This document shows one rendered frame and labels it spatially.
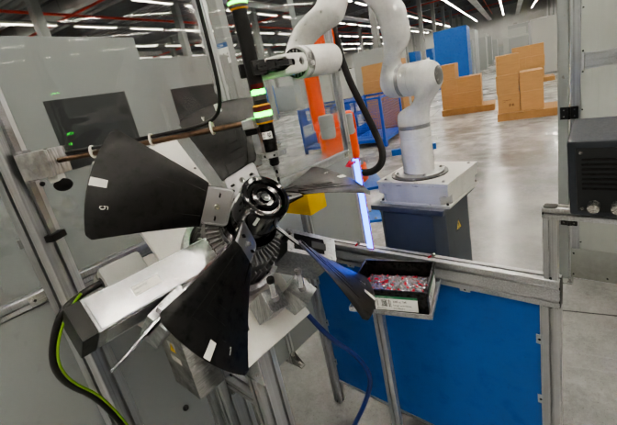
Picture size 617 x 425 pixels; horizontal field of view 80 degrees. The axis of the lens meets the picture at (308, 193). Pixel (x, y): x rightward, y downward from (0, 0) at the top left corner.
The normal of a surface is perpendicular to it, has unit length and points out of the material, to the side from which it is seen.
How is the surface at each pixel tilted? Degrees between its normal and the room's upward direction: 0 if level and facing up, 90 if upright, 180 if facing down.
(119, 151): 70
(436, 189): 90
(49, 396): 90
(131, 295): 50
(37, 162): 90
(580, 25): 90
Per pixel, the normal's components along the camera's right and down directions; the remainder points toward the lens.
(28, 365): 0.74, 0.04
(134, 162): 0.38, -0.09
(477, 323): -0.64, 0.34
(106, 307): 0.44, -0.57
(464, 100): -0.42, 0.34
